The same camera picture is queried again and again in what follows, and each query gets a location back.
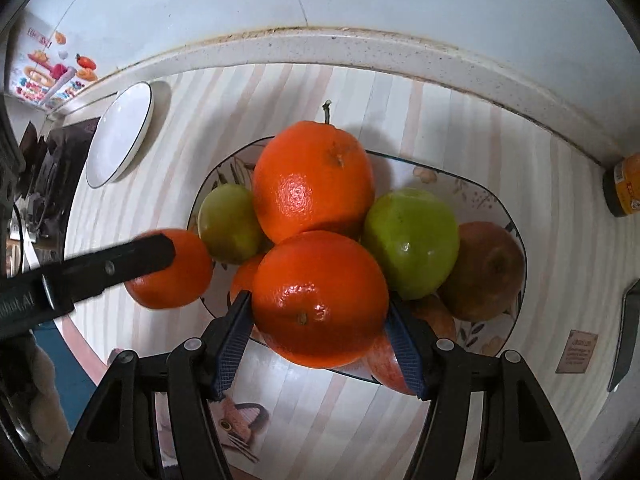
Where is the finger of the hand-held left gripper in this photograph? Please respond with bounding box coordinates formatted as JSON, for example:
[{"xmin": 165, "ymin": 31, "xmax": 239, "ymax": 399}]
[{"xmin": 45, "ymin": 231, "xmax": 177, "ymax": 312}]

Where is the oval floral patterned plate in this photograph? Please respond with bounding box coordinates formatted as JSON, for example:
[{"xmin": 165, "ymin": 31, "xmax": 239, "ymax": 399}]
[{"xmin": 186, "ymin": 137, "xmax": 528, "ymax": 396}]

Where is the colourful wall sticker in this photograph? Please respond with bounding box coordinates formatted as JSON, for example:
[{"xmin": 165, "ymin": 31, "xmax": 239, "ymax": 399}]
[{"xmin": 7, "ymin": 25, "xmax": 101, "ymax": 111}]

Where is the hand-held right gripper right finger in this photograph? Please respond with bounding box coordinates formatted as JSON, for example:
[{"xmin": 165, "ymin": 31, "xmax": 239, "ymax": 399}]
[{"xmin": 385, "ymin": 295, "xmax": 583, "ymax": 480}]

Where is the dark soy sauce bottle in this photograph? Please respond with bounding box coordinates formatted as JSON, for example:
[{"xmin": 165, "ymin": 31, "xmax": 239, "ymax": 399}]
[{"xmin": 602, "ymin": 152, "xmax": 640, "ymax": 218}]

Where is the reddish brown apple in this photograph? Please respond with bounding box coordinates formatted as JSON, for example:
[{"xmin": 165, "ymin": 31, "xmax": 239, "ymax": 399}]
[
  {"xmin": 437, "ymin": 221, "xmax": 527, "ymax": 322},
  {"xmin": 367, "ymin": 332, "xmax": 418, "ymax": 397}
]

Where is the small orange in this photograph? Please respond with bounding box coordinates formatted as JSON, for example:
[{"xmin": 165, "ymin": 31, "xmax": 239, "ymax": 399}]
[
  {"xmin": 229, "ymin": 253, "xmax": 266, "ymax": 306},
  {"xmin": 123, "ymin": 228, "xmax": 214, "ymax": 309},
  {"xmin": 251, "ymin": 230, "xmax": 390, "ymax": 369}
]

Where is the striped cat print table mat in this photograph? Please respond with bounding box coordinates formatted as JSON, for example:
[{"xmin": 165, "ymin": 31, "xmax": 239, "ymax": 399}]
[{"xmin": 62, "ymin": 62, "xmax": 640, "ymax": 480}]

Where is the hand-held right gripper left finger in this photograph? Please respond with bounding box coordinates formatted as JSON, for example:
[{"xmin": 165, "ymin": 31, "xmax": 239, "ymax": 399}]
[{"xmin": 59, "ymin": 290, "xmax": 253, "ymax": 480}]

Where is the black smartphone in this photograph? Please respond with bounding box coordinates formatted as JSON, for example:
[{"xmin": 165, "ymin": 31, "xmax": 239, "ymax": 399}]
[{"xmin": 607, "ymin": 280, "xmax": 640, "ymax": 393}]

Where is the large orange with stem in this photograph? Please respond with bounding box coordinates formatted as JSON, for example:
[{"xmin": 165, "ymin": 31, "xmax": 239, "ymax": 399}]
[{"xmin": 251, "ymin": 101, "xmax": 376, "ymax": 246}]

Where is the black gas stove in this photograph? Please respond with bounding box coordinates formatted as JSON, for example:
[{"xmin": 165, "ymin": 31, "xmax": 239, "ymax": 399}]
[{"xmin": 15, "ymin": 117, "xmax": 101, "ymax": 241}]

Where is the green apple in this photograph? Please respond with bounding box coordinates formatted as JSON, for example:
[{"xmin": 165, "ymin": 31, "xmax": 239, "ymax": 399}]
[
  {"xmin": 362, "ymin": 188, "xmax": 461, "ymax": 301},
  {"xmin": 197, "ymin": 183, "xmax": 273, "ymax": 266}
]

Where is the person's left forearm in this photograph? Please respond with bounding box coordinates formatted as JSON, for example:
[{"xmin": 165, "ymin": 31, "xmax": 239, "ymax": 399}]
[{"xmin": 0, "ymin": 330, "xmax": 73, "ymax": 466}]

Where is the small brown card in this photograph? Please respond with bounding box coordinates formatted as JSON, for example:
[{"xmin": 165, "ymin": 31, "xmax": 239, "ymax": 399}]
[{"xmin": 556, "ymin": 329, "xmax": 599, "ymax": 375}]

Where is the round white plate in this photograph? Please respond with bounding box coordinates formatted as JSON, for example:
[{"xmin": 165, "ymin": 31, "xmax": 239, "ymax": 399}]
[{"xmin": 85, "ymin": 81, "xmax": 154, "ymax": 190}]

